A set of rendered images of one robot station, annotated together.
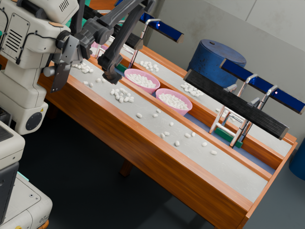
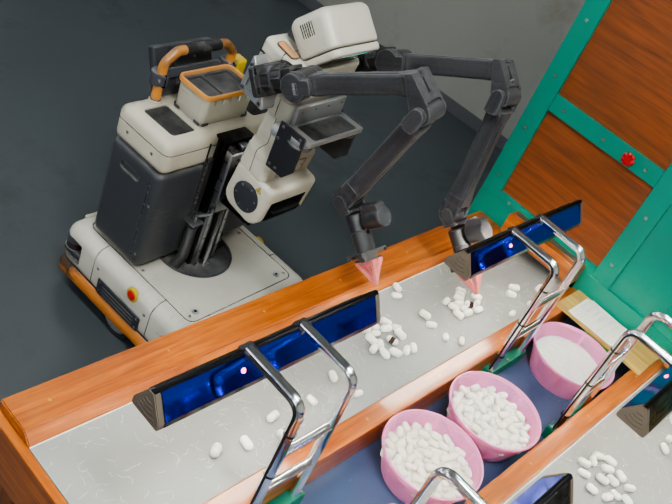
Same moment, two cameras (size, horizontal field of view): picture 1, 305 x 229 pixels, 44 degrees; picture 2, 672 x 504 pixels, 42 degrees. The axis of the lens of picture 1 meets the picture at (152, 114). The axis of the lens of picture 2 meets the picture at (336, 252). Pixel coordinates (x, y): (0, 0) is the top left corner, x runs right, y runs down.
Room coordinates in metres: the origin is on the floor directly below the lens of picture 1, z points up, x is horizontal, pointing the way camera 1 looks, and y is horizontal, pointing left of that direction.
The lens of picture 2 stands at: (2.14, -1.65, 2.29)
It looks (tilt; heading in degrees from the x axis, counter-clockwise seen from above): 36 degrees down; 98
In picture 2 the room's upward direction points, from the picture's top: 25 degrees clockwise
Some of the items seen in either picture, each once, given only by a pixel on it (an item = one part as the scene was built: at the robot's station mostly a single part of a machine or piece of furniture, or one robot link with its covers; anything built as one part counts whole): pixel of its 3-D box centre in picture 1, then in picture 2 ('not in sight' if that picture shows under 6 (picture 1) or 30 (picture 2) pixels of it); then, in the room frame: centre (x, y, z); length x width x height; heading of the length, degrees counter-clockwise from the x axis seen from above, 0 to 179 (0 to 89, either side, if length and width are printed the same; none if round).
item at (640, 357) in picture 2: not in sight; (607, 330); (2.69, 0.78, 0.77); 0.33 x 0.15 x 0.01; 158
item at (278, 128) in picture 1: (234, 102); (273, 346); (1.92, -0.38, 1.08); 0.62 x 0.08 x 0.07; 68
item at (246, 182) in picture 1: (131, 105); (363, 353); (2.07, 0.14, 0.73); 1.81 x 0.30 x 0.02; 68
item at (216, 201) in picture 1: (107, 121); (306, 316); (1.87, 0.22, 0.67); 1.81 x 0.12 x 0.19; 68
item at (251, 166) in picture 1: (145, 102); (406, 403); (2.23, 0.07, 0.71); 1.81 x 0.06 x 0.11; 68
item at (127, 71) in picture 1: (140, 84); (488, 420); (2.44, 0.17, 0.72); 0.27 x 0.27 x 0.10
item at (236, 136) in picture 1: (225, 125); (271, 430); (2.00, -0.41, 0.90); 0.20 x 0.19 x 0.45; 68
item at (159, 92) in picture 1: (171, 104); (425, 464); (2.34, -0.09, 0.72); 0.27 x 0.27 x 0.10
